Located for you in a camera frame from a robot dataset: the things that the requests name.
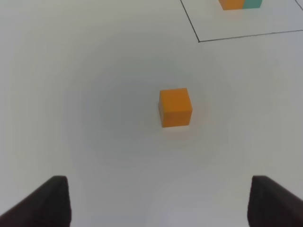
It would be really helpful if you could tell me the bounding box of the template teal cube block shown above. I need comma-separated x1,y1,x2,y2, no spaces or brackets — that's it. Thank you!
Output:
242,0,262,9

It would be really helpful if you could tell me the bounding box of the template orange cube block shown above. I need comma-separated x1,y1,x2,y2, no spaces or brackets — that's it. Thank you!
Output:
219,0,245,10

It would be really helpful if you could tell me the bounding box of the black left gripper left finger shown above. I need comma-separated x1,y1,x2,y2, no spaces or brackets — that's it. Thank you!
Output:
0,175,71,227

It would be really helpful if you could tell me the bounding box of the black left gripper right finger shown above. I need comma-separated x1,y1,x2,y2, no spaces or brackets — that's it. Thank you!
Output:
247,175,303,227

